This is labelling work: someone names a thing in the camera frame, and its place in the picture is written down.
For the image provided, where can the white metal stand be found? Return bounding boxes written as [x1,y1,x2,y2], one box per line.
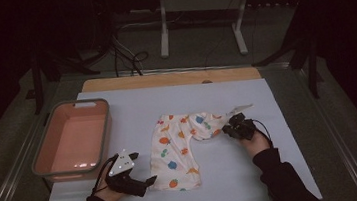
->
[155,0,260,65]

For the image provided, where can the right hand-held gripper cable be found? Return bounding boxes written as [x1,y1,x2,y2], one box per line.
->
[252,116,275,151]

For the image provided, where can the bundle of floor cables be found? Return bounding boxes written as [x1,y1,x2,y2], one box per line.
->
[109,20,152,79]

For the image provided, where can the person's left hand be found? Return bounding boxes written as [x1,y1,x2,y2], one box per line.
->
[93,183,126,201]

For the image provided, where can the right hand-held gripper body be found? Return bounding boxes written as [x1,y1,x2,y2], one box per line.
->
[223,103,259,144]

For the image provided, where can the black tripod stand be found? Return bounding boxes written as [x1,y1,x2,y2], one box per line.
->
[20,45,105,116]
[245,0,331,106]

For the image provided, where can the person's right hand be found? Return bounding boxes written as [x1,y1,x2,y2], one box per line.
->
[238,129,272,158]

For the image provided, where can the pink plastic basket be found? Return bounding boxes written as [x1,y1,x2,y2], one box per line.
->
[25,96,119,186]

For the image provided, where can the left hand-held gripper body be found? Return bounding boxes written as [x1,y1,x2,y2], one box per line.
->
[101,146,149,201]

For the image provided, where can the hand-held gripper cable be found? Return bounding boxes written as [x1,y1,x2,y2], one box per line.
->
[86,154,124,196]
[252,116,275,151]

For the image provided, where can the dark device with red light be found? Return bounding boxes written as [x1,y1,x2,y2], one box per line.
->
[90,0,119,50]

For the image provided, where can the white pants with colourful print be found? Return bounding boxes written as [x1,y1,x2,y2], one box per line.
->
[143,107,240,195]

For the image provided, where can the left hand-held gripper cable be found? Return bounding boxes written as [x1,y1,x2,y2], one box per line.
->
[86,154,124,196]

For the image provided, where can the pale blue table sheet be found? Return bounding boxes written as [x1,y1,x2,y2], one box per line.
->
[27,68,324,201]

